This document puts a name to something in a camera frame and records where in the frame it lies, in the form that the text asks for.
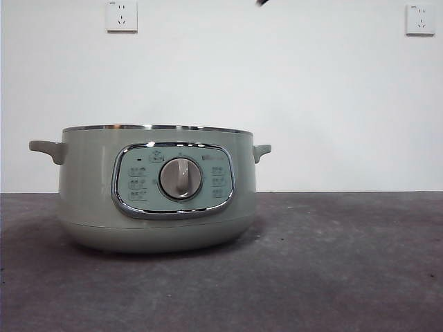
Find pale green electric cooking pot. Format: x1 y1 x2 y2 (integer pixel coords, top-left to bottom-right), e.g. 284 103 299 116
28 124 273 255

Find white wall socket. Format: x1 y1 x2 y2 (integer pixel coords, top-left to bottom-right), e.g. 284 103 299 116
405 3 437 37
105 0 139 35

